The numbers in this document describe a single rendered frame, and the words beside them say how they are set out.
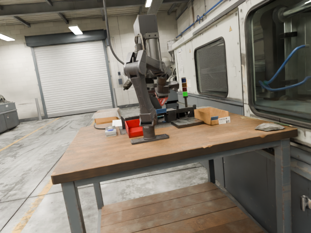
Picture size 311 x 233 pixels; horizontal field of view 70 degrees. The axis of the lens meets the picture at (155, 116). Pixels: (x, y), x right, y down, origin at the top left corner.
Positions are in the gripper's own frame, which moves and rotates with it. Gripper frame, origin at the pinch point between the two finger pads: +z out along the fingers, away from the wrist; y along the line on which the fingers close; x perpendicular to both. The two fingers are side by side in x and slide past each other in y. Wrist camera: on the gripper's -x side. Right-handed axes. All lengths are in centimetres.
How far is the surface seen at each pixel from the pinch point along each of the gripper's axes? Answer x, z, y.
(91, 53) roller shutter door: 92, 316, 892
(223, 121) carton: -32.9, 2.8, -22.8
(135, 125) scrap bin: 17.5, 16.6, 1.3
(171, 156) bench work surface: 10, -10, -53
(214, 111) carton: -35.8, 7.6, -6.5
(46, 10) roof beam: 207, 103, 772
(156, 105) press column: -3.4, 21.3, 28.0
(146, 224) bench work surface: 19, 74, -39
